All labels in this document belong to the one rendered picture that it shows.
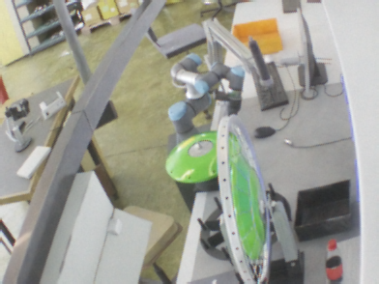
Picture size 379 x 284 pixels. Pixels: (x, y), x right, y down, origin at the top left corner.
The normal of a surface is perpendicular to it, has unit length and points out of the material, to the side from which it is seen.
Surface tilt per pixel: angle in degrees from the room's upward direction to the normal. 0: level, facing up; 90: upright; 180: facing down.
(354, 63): 0
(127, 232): 35
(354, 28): 0
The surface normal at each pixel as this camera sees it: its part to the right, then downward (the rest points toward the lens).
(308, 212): -0.32, -0.78
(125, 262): 0.29, -0.73
